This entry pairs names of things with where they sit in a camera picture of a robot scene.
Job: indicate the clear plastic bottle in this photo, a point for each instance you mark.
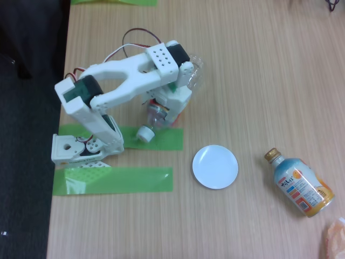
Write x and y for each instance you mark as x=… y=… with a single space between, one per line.
x=159 y=116

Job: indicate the orange drink bottle can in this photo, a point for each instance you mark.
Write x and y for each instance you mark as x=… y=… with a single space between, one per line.
x=302 y=183

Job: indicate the green paper label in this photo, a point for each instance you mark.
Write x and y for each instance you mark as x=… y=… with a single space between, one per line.
x=172 y=87

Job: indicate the green tape strip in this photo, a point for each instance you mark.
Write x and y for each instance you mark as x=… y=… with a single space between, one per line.
x=129 y=180
x=167 y=140

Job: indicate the white round plate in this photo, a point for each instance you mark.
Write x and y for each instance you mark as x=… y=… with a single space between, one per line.
x=215 y=166

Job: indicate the green plastic sheet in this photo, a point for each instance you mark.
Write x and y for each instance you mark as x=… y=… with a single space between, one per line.
x=116 y=2

